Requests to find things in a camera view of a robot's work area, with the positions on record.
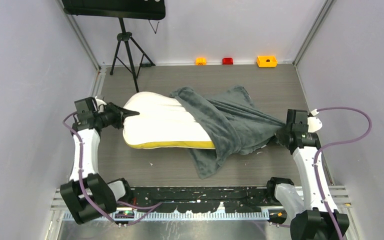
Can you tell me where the orange small block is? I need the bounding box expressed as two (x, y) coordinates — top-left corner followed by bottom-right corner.
(195, 57), (207, 66)

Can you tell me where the aluminium left side rail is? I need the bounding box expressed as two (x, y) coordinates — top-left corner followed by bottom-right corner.
(67, 66), (107, 181)

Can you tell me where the white and yellow pillow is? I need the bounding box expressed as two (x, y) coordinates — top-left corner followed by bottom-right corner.
(122, 91), (215, 150)

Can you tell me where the aluminium front rail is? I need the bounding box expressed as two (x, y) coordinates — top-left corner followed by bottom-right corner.
(50, 185), (354, 222)

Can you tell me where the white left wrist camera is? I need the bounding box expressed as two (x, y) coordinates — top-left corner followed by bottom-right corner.
(94, 97), (107, 113)

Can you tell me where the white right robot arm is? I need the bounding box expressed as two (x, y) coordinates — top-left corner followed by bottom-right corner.
(265, 109), (350, 240)

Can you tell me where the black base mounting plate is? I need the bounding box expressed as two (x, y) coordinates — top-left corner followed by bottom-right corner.
(116, 186), (282, 214)

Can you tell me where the aluminium rail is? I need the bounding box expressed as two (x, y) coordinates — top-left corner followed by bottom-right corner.
(67, 66), (107, 181)
(50, 185), (354, 222)

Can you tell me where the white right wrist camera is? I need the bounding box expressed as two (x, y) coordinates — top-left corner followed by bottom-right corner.
(307, 108), (323, 133)

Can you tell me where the red small block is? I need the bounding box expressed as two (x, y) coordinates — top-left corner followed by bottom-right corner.
(222, 57), (234, 65)

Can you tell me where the grey plush pillowcase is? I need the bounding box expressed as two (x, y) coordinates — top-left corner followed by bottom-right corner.
(169, 85), (286, 179)

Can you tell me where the black panel on tripod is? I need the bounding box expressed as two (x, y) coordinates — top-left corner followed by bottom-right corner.
(62, 0), (166, 21)

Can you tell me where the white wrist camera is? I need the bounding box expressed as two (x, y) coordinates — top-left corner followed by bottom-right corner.
(307, 108), (323, 133)
(94, 97), (107, 113)

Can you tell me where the yellow small bin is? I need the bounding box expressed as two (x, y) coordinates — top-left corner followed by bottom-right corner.
(256, 55), (278, 68)

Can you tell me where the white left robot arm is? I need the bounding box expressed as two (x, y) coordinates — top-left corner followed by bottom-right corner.
(59, 97), (139, 225)

